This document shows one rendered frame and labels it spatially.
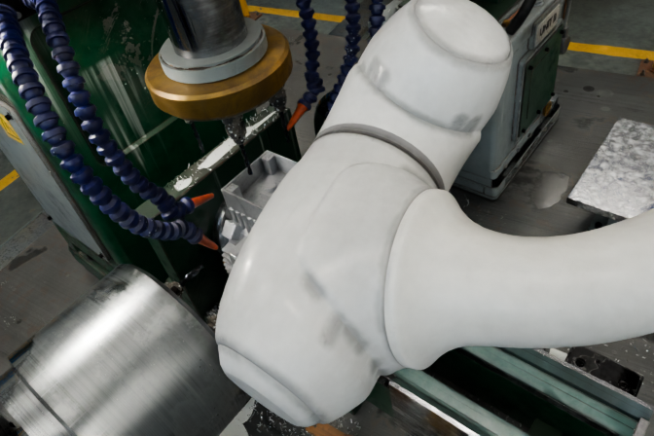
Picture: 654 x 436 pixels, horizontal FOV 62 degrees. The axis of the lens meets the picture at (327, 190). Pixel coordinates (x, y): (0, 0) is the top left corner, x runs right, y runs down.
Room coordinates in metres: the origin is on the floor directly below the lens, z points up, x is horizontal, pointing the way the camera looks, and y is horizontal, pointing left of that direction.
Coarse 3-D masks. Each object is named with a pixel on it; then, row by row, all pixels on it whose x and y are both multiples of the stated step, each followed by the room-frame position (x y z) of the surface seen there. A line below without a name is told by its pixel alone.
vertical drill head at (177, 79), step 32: (160, 0) 0.59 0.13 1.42; (192, 0) 0.57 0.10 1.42; (224, 0) 0.59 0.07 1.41; (192, 32) 0.58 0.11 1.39; (224, 32) 0.58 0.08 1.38; (256, 32) 0.61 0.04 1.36; (160, 64) 0.63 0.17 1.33; (192, 64) 0.56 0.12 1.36; (224, 64) 0.56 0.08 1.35; (256, 64) 0.58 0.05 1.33; (288, 64) 0.59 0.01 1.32; (160, 96) 0.56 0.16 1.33; (192, 96) 0.54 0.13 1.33; (224, 96) 0.53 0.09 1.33; (256, 96) 0.54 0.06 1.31; (192, 128) 0.63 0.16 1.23
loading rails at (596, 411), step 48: (384, 384) 0.38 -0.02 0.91; (432, 384) 0.36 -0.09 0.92; (480, 384) 0.38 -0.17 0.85; (528, 384) 0.33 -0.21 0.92; (576, 384) 0.32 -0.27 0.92; (432, 432) 0.32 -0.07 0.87; (480, 432) 0.28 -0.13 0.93; (528, 432) 0.30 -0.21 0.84; (576, 432) 0.28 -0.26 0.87; (624, 432) 0.25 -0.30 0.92
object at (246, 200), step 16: (256, 160) 0.65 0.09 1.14; (272, 160) 0.64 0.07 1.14; (288, 160) 0.63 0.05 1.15; (240, 176) 0.62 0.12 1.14; (256, 176) 0.64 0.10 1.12; (272, 176) 0.64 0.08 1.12; (224, 192) 0.59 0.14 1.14; (240, 192) 0.59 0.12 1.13; (256, 192) 0.61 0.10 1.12; (272, 192) 0.59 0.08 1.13; (240, 208) 0.57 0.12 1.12; (256, 208) 0.54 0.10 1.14; (240, 224) 0.58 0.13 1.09
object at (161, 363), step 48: (96, 288) 0.45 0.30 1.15; (144, 288) 0.42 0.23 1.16; (48, 336) 0.39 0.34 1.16; (96, 336) 0.37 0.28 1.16; (144, 336) 0.37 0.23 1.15; (192, 336) 0.37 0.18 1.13; (0, 384) 0.35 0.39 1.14; (48, 384) 0.32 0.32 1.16; (96, 384) 0.32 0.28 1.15; (144, 384) 0.32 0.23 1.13; (192, 384) 0.33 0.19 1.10; (48, 432) 0.28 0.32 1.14; (96, 432) 0.28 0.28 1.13; (144, 432) 0.28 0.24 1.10; (192, 432) 0.29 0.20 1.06
